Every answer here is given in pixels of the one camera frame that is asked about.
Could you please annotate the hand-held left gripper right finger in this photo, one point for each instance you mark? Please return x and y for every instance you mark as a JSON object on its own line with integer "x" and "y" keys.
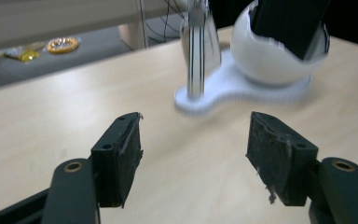
{"x": 279, "y": 158}

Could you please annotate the white jewelry stand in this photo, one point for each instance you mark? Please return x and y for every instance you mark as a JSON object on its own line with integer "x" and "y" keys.
{"x": 227, "y": 90}

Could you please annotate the small yellow packet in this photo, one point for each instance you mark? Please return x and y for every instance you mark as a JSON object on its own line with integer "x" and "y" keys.
{"x": 28, "y": 56}

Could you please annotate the light wooden furniture frame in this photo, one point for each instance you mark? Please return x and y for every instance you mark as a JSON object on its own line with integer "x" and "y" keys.
{"x": 59, "y": 18}

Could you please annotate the white eggshell bowl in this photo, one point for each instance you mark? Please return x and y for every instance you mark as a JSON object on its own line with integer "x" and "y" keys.
{"x": 261, "y": 59}

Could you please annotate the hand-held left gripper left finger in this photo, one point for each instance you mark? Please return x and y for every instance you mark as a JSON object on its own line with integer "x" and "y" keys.
{"x": 116, "y": 161}

